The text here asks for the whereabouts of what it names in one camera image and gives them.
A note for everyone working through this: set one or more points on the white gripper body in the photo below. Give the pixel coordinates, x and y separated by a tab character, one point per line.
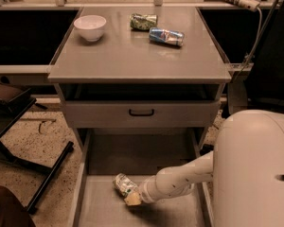
145	189

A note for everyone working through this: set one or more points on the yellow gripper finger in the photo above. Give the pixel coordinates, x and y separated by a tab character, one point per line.
133	199

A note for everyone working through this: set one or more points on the white green 7up can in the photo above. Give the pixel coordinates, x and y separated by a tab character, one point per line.
124	185

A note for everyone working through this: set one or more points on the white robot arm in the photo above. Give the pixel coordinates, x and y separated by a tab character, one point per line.
246	168

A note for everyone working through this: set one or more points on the open middle drawer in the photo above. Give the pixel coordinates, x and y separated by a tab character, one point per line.
115	167

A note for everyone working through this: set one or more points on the closed top drawer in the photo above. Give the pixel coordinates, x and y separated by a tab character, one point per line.
114	114

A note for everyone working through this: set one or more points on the grey drawer cabinet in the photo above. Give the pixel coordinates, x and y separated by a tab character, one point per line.
125	65

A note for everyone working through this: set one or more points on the blue pepsi can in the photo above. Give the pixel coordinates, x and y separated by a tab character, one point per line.
165	36

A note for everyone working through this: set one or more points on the green crushed soda can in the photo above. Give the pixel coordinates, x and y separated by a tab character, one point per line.
143	22

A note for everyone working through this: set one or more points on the brown object bottom left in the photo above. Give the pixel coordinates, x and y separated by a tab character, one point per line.
12	212

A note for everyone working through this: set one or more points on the black office chair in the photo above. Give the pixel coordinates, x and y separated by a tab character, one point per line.
263	89

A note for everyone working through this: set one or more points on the white ceramic bowl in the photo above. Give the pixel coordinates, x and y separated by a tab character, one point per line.
90	27

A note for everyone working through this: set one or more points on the black drawer handle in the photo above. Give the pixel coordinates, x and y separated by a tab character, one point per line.
138	113

